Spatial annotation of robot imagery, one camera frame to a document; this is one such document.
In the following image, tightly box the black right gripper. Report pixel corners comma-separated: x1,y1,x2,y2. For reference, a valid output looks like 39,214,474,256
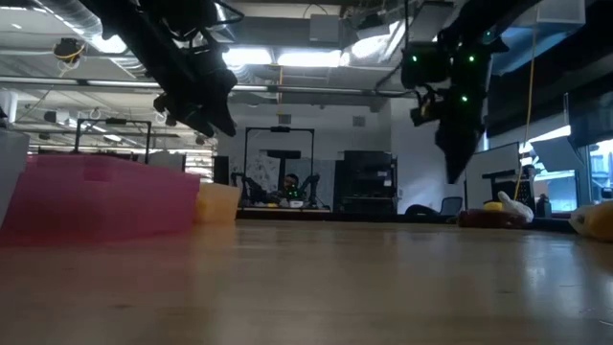
409,88,490,186

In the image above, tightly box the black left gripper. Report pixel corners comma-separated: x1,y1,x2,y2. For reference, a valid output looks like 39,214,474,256
151,26,238,139

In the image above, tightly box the white garlic bulb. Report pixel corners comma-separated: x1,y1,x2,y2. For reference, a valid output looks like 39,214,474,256
568,205,594,236
496,190,535,224

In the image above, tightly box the whiteboard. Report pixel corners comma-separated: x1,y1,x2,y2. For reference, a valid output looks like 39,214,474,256
463,142,522,202

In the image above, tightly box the black speaker box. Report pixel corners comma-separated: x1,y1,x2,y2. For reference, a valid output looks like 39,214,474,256
213,155,230,186

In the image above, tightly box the blue office chair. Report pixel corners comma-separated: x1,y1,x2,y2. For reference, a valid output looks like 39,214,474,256
439,195,465,217

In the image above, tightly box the ceiling light panel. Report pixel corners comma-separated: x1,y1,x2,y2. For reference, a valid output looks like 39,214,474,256
276,47,344,68
222,46,274,67

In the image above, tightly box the orange plastic basket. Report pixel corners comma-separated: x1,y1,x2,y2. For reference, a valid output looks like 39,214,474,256
193,182,243,225

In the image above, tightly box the black cabinet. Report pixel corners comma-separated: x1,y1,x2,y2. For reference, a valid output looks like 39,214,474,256
333,149,398,213

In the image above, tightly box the grey ceiling pipe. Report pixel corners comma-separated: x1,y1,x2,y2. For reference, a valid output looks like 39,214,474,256
0,76,418,100

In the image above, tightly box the person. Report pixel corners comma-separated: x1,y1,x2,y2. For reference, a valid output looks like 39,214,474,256
280,172,303,202

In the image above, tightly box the pink plastic basket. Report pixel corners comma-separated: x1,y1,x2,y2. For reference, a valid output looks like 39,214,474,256
0,153,201,246

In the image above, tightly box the clear plastic basket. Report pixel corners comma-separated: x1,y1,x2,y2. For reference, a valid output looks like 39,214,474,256
0,128,30,226

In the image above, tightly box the black metal frame station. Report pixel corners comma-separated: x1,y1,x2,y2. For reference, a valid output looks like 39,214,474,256
242,126,316,210

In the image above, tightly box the silver round ventilation duct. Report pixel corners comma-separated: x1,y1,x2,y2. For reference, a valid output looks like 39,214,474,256
37,0,164,81

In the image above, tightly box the silver rectangular ventilation duct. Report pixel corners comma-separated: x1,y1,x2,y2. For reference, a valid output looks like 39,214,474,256
342,0,480,68

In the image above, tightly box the black metal table frame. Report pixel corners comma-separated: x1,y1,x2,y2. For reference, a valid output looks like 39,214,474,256
234,208,576,235

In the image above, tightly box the yellow black cable reel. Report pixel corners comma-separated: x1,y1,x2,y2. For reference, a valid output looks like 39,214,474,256
52,36,86,66

